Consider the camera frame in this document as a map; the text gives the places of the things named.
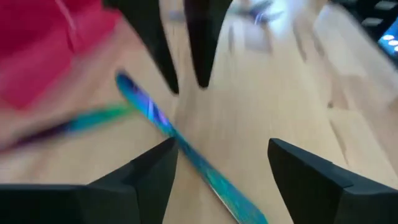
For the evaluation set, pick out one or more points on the iridescent table knife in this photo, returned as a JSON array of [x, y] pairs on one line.
[[192, 158], [93, 118]]

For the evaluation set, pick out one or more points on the red plastic bin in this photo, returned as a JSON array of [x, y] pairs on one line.
[[31, 62], [93, 18]]

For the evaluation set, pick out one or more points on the black drawer cabinet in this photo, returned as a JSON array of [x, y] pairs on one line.
[[373, 14]]

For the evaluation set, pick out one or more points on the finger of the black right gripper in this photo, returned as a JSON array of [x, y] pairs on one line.
[[205, 31], [149, 28]]

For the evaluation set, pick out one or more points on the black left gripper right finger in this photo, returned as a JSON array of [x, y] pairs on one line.
[[335, 202]]

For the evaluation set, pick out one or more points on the blue lit device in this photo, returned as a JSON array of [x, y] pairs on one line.
[[388, 43]]

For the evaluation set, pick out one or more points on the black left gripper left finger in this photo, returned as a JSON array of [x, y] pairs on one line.
[[93, 205]]

